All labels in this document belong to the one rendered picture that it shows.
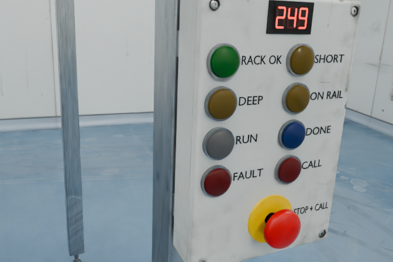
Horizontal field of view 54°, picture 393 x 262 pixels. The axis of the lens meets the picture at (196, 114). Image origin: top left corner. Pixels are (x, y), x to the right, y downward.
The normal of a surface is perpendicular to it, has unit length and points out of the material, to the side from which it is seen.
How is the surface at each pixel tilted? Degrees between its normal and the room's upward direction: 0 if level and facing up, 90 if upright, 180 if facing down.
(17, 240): 0
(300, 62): 91
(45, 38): 90
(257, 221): 90
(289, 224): 85
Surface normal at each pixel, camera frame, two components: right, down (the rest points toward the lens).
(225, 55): 0.40, 0.21
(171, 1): -0.91, 0.07
